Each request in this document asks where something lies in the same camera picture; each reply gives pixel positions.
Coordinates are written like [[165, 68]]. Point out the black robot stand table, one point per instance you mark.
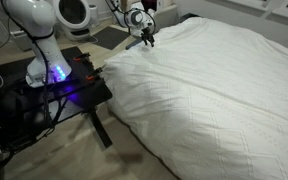
[[29, 114]]

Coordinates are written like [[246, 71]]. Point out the beige armchair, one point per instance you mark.
[[166, 17]]

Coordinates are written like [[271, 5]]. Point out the white round appliance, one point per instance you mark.
[[74, 17]]

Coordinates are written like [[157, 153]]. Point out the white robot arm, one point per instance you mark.
[[37, 19]]

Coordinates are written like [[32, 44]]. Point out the white duvet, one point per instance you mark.
[[209, 99]]

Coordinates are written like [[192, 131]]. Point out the dark floor mat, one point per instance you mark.
[[110, 37]]

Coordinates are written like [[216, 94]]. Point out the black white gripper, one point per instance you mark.
[[147, 36]]

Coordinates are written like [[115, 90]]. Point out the orange black clamp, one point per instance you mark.
[[94, 74], [84, 55]]

